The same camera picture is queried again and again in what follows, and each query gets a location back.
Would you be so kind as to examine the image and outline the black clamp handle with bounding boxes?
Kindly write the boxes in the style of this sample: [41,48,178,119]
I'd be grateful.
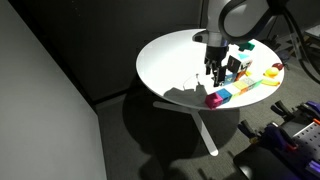
[270,100,295,118]

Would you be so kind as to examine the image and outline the flat metal base plate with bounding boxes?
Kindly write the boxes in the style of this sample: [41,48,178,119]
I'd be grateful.
[232,144,294,180]

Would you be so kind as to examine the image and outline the dark red plum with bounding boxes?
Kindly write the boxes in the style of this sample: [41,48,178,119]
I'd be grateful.
[272,62,285,72]

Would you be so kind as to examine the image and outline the orange block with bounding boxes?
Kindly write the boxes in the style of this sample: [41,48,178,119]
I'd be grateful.
[232,80,250,95]

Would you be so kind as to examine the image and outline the light green block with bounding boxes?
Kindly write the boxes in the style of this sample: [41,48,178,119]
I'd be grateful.
[226,85,242,99]

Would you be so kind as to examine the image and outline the thick black cable bundle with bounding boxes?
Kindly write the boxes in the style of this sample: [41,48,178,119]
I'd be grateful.
[282,0,320,85]

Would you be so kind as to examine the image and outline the grey block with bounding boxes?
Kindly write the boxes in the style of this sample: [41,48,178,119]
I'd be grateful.
[241,76,258,90]

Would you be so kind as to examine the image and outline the black equipment with cables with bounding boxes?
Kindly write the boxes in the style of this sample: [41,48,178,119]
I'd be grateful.
[276,121,320,180]

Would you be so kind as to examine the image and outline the pink block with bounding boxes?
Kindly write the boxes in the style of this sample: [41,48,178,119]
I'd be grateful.
[204,92,224,110]

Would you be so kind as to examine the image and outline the white cube with teal triangle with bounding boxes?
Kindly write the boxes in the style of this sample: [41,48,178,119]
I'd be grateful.
[237,52,254,71]

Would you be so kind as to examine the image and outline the blue block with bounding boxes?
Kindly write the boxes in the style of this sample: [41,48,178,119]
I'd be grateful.
[216,88,233,103]

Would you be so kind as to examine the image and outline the white table base legs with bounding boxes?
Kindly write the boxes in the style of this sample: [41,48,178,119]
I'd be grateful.
[153,100,220,157]

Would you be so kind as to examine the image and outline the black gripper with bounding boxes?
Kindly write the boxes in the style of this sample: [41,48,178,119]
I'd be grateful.
[203,45,230,88]

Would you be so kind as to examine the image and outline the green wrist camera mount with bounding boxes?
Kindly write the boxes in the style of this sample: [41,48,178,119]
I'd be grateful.
[237,39,256,52]

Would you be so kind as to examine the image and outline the black clamp with blue grip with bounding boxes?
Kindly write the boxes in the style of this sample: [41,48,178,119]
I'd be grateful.
[237,119,299,152]

